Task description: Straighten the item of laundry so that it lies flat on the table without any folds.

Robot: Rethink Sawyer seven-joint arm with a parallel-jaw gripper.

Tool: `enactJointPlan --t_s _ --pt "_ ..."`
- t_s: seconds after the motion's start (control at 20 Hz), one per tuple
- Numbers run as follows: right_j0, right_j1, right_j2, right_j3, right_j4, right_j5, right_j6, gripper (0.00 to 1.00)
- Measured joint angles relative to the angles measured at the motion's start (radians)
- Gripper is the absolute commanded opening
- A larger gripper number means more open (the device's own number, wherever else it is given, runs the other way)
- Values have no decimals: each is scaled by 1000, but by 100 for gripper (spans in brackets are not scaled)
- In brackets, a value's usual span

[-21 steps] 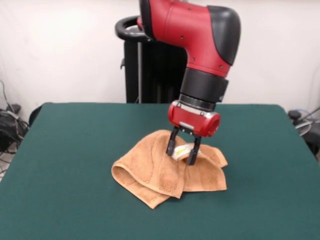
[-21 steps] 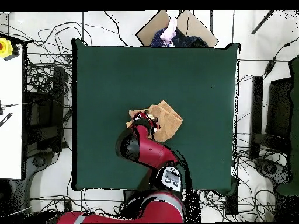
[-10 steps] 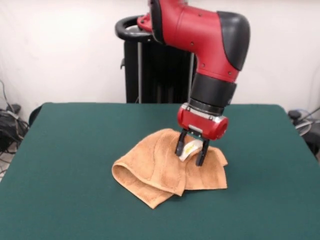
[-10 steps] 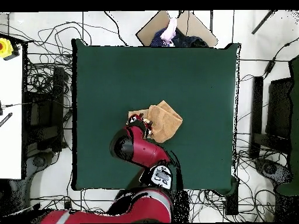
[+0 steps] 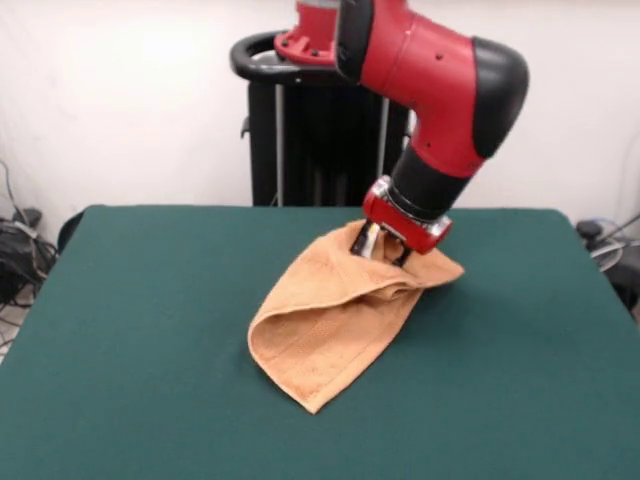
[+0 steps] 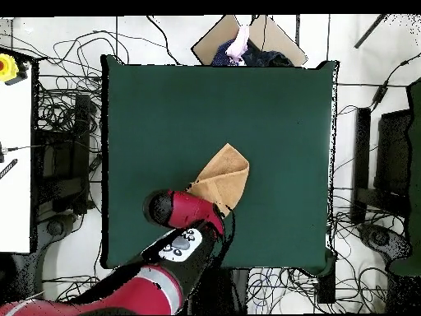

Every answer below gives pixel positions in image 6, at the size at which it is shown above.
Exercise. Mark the chair base with casters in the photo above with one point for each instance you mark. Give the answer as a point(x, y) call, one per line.
point(54, 227)
point(380, 237)

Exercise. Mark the black chair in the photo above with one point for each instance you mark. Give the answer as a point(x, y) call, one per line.
point(65, 194)
point(391, 148)

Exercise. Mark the white desk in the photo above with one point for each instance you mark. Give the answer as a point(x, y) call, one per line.
point(14, 164)

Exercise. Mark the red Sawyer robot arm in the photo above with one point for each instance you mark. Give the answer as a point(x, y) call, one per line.
point(190, 210)

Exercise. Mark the orange terry towel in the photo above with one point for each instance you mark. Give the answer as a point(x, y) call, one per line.
point(223, 177)

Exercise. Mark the yellow emergency stop button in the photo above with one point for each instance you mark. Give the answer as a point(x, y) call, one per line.
point(7, 67)

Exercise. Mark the brown cardboard box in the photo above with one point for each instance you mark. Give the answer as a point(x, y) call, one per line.
point(210, 42)

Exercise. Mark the dark blue garment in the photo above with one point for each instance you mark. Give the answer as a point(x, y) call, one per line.
point(263, 57)

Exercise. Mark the pink garment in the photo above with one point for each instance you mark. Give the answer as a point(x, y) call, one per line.
point(240, 42)

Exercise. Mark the dark green table cloth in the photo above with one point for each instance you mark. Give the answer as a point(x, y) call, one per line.
point(197, 105)

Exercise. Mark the black rod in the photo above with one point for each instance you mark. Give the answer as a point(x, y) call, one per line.
point(371, 31)

